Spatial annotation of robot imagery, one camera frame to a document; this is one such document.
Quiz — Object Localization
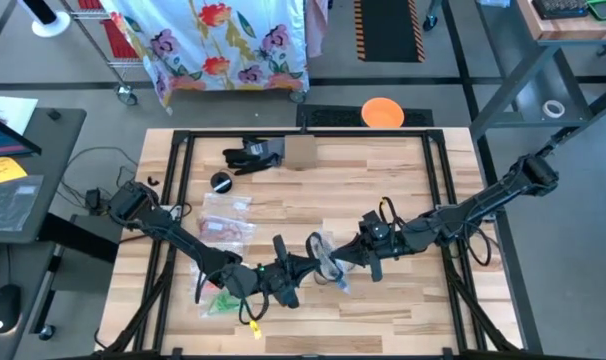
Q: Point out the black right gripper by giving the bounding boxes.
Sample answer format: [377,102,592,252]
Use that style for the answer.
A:
[331,208,428,283]

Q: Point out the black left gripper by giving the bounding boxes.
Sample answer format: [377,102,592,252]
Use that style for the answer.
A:
[219,233,326,310]

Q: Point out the wide black rubber band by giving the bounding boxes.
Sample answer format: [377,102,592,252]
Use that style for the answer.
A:
[306,231,346,282]
[312,259,360,290]

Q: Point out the green rubber band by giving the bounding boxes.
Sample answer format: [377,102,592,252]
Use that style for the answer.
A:
[205,297,234,317]
[206,290,242,315]
[212,293,244,314]

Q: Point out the brown cardboard box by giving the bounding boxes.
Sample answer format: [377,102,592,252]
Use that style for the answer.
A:
[284,134,318,171]

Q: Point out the black work gloves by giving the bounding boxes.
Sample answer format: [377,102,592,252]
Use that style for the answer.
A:
[222,137,287,176]

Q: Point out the orange bowl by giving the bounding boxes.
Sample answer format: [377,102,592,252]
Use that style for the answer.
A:
[361,97,406,129]

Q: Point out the hazard striped floor mat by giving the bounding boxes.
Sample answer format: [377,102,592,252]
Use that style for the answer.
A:
[355,0,427,64]

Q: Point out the black power adapter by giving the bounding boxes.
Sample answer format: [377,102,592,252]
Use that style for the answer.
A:
[85,188,102,214]

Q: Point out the pale pink cloth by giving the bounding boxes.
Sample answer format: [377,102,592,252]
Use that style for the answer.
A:
[306,0,329,59]

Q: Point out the white tape roll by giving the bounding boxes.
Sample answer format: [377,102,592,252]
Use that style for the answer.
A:
[542,99,567,120]

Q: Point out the grey cart leg with caster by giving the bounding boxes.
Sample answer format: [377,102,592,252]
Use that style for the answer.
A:
[422,0,445,32]

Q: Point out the floral print curtain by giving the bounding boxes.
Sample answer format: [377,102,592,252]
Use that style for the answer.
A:
[100,0,310,117]

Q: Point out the dark grey desk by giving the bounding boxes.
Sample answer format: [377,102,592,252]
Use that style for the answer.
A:
[0,106,124,342]

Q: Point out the floral fabric backdrop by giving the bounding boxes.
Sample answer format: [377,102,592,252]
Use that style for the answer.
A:
[62,0,309,106]

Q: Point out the red fabric panel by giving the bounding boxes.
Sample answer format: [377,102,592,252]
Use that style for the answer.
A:
[102,0,139,61]

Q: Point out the wooden top workbench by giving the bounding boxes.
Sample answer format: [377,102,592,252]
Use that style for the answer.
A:
[470,0,606,161]

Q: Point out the black computer mouse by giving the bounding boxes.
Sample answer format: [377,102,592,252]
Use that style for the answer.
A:
[0,283,24,337]

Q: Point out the grey plastic bag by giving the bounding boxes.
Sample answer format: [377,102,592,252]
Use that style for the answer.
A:
[0,174,45,232]

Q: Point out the black keyboard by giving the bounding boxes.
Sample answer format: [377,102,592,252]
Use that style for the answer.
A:
[531,0,592,21]

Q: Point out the yellow sticky note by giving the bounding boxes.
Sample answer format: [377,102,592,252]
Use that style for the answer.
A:
[0,156,29,185]

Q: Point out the computer monitor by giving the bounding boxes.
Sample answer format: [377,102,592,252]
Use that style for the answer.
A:
[0,107,44,160]

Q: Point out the white paper sheet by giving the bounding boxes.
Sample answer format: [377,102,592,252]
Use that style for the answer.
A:
[0,93,39,135]

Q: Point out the green tray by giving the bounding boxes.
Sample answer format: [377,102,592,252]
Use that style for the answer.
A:
[586,0,606,22]

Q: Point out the grey floor cable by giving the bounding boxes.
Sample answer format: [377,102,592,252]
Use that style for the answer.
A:
[57,146,139,201]

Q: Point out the white round pedestal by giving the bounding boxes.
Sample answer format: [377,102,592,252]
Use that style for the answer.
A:
[21,0,73,39]

